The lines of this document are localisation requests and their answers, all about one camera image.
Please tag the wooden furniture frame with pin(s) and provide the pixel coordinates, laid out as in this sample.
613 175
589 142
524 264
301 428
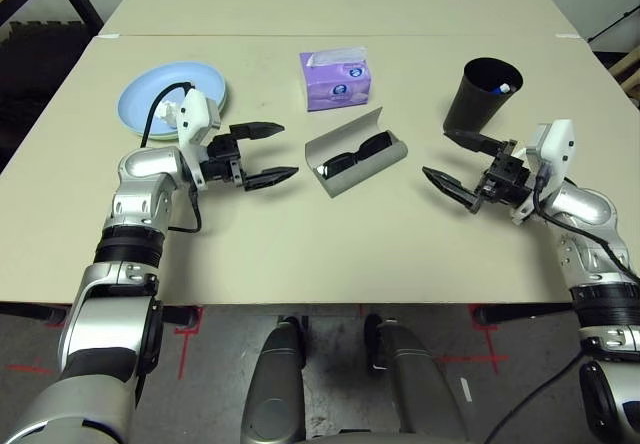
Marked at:
627 64

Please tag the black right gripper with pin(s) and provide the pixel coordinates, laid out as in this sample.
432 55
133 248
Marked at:
505 174

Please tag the grey glasses case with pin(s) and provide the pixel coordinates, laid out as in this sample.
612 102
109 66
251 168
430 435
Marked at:
370 166

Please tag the grey robot pelvis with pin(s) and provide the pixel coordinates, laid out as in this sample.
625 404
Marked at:
350 438

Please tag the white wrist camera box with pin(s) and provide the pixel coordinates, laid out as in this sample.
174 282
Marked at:
557 149
192 119

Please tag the grey right robot leg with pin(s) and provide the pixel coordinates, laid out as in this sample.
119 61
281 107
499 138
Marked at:
415 379

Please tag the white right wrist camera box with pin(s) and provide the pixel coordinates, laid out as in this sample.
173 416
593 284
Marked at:
557 149

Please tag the white tape strip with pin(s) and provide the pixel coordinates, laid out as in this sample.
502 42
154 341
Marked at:
568 36
109 36

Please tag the white tissue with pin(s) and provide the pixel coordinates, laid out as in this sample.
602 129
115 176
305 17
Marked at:
167 111

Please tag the grey robot leg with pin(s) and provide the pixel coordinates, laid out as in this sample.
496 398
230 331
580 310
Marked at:
275 389
415 379

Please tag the black sunglasses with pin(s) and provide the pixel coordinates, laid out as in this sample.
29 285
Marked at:
375 145

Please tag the blue plastic plate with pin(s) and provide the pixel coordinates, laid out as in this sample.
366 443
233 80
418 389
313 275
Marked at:
137 96

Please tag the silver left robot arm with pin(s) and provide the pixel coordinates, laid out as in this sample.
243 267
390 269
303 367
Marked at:
145 164

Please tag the black foam floor mats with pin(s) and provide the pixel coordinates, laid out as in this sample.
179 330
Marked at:
35 64

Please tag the blue capped marker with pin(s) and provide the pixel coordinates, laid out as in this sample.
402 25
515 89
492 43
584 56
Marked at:
502 89

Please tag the black plastic cup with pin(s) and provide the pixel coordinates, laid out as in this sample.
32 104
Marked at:
470 109

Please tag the grey left robot leg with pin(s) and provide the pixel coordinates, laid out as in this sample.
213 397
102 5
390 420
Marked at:
275 389

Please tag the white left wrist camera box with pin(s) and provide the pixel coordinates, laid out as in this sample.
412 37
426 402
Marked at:
192 119

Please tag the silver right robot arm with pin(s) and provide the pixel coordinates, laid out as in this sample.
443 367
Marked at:
585 209

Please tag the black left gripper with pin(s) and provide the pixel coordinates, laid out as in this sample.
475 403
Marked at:
222 161

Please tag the purple tissue box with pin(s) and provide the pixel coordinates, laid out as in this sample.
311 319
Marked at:
335 91

